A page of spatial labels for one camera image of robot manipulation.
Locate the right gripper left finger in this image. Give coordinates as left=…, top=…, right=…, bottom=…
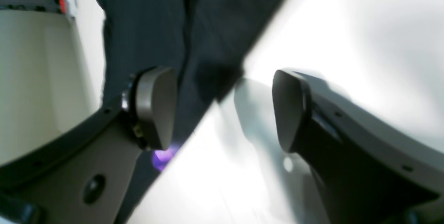
left=0, top=67, right=177, bottom=224

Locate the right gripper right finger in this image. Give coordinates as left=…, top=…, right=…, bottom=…
left=272, top=69, right=443, bottom=224

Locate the black T-shirt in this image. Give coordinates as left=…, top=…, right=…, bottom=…
left=95, top=0, right=306, bottom=224

